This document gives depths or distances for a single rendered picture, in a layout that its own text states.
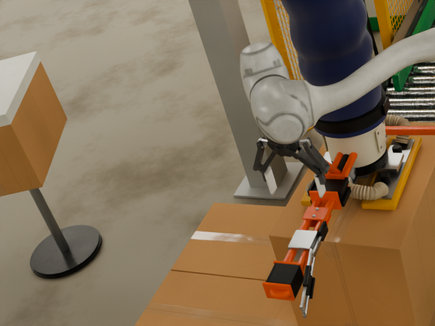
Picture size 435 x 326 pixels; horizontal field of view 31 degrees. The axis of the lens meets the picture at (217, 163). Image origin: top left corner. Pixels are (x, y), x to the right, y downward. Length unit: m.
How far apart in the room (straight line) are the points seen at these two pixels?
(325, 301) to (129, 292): 1.59
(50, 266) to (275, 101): 2.73
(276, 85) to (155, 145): 3.21
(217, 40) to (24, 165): 1.05
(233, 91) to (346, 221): 1.65
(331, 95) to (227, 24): 1.98
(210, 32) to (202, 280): 1.30
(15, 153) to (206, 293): 1.20
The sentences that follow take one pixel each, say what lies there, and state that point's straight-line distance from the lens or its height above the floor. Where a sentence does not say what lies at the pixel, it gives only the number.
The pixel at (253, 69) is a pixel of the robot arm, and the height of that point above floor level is 1.60.
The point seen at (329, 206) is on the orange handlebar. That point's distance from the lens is 2.15.
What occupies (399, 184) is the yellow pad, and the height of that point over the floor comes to 0.97.
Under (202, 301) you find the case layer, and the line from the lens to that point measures 2.83.
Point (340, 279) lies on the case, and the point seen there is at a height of 0.79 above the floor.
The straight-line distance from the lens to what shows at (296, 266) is 1.98.
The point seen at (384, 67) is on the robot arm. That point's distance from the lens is 1.82.
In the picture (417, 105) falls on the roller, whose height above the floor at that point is 0.53.
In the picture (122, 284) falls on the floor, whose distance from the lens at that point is 3.93.
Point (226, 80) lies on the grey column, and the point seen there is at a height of 0.68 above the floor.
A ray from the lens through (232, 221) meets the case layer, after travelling 3.12.
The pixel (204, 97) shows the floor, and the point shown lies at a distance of 5.21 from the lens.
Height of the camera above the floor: 2.41
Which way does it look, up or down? 32 degrees down
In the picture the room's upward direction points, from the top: 19 degrees counter-clockwise
